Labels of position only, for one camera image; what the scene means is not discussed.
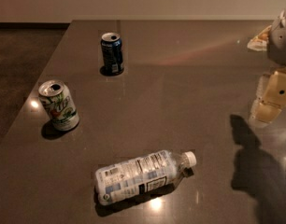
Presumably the clear plastic water bottle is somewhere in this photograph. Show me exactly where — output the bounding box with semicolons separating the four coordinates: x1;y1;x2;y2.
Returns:
95;150;197;205

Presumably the white 7up can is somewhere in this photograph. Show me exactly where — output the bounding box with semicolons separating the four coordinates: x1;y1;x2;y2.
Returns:
38;79;79;132

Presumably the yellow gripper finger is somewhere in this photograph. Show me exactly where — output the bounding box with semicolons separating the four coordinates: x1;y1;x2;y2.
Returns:
247;25;271;51
249;66;286;128

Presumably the blue pepsi can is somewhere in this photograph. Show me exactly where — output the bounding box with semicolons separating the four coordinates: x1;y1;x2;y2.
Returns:
101;32;124;76

